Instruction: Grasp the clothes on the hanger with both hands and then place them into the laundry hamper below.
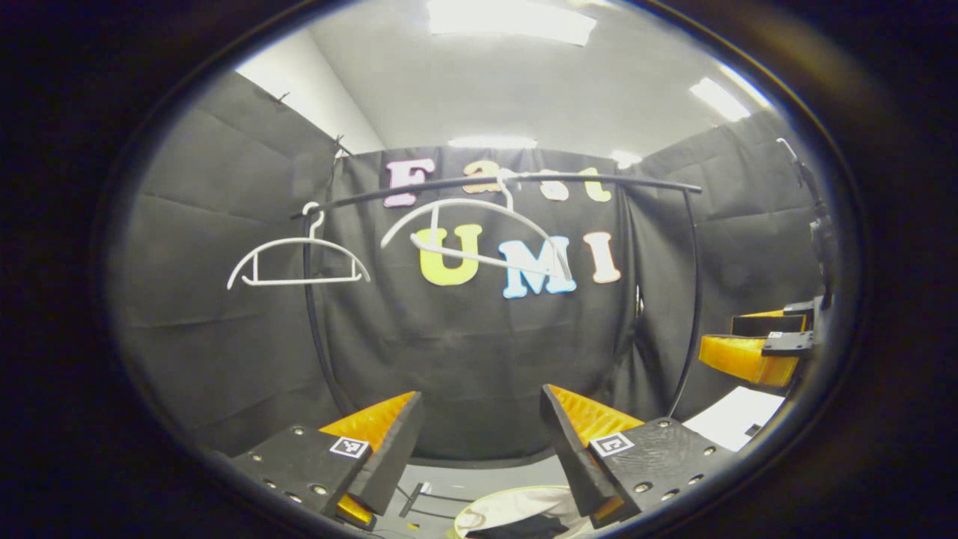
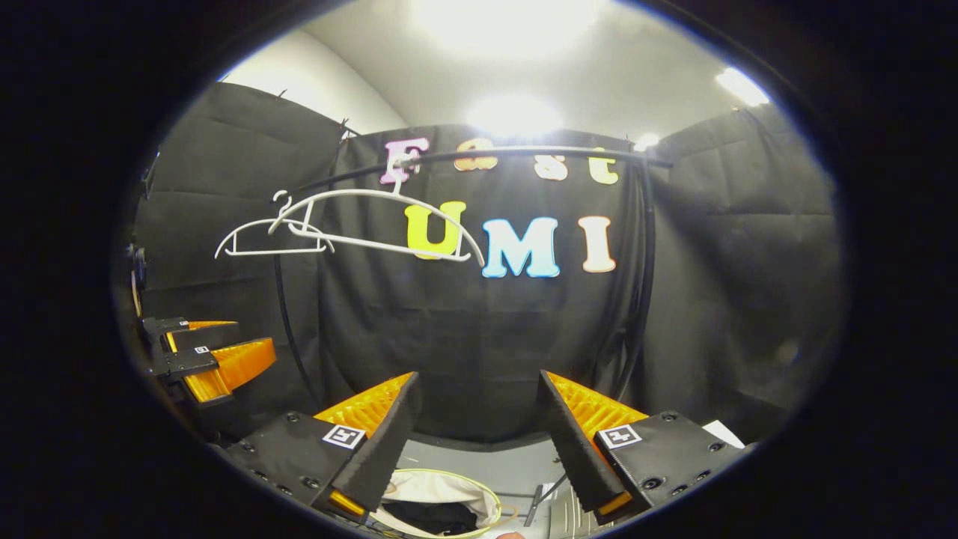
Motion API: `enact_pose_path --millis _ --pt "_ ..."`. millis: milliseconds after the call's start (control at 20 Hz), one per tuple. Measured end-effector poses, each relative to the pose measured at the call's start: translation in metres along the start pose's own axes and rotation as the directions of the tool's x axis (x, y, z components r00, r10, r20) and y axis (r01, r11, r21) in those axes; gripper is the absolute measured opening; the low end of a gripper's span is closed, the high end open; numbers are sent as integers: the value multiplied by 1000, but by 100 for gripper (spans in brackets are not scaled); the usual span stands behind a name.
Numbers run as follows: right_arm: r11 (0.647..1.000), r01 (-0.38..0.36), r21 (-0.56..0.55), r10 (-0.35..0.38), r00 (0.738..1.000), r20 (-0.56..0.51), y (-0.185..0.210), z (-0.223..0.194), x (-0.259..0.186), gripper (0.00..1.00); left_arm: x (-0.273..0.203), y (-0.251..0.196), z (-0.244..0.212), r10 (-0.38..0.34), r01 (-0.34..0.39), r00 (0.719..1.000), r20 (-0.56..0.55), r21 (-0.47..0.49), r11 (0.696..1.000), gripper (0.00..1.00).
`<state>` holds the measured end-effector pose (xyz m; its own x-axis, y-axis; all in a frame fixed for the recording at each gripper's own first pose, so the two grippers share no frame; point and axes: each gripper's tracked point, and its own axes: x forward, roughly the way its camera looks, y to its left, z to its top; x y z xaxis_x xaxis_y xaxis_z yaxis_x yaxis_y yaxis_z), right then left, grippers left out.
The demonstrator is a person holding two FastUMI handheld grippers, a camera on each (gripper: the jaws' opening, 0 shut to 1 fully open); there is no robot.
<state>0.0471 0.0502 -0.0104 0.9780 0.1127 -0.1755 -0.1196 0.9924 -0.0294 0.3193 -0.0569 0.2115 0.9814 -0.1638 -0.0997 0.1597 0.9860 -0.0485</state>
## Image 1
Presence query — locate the white plastic hanger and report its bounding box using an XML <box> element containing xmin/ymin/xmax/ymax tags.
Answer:
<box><xmin>380</xmin><ymin>168</ymin><xmax>576</xmax><ymax>284</ymax></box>
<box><xmin>227</xmin><ymin>202</ymin><xmax>372</xmax><ymax>290</ymax></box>

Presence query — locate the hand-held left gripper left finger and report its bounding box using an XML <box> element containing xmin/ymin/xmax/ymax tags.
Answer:
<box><xmin>228</xmin><ymin>391</ymin><xmax>425</xmax><ymax>529</ymax></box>

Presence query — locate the black backdrop cloth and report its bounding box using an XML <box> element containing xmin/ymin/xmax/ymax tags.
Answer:
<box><xmin>112</xmin><ymin>71</ymin><xmax>832</xmax><ymax>461</ymax></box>

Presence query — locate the beige laundry hamper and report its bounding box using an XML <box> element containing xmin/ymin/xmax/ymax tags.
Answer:
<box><xmin>453</xmin><ymin>485</ymin><xmax>592</xmax><ymax>539</ymax></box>

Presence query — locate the white flat panel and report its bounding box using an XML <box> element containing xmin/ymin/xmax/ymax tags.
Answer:
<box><xmin>683</xmin><ymin>386</ymin><xmax>787</xmax><ymax>452</ymax></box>

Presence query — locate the black metal clothes rack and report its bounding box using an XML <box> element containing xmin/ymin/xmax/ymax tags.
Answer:
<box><xmin>290</xmin><ymin>172</ymin><xmax>704</xmax><ymax>420</ymax></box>

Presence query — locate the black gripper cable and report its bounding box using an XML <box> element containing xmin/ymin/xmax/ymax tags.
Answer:
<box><xmin>777</xmin><ymin>137</ymin><xmax>828</xmax><ymax>222</ymax></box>

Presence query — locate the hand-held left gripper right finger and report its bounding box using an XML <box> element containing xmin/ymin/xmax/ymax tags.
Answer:
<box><xmin>540</xmin><ymin>384</ymin><xmax>736</xmax><ymax>529</ymax></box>

